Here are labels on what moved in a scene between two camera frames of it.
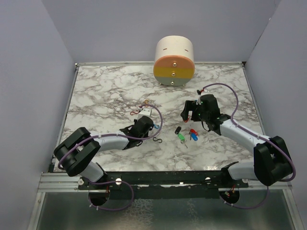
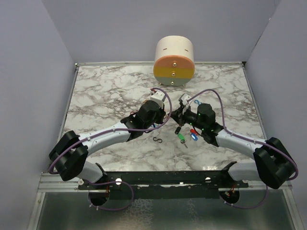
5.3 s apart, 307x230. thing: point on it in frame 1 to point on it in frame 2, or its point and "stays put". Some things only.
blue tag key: (194, 136) stays put
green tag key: (182, 139) stays put
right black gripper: (190, 106) to (177, 115)
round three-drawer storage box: (173, 63) stays put
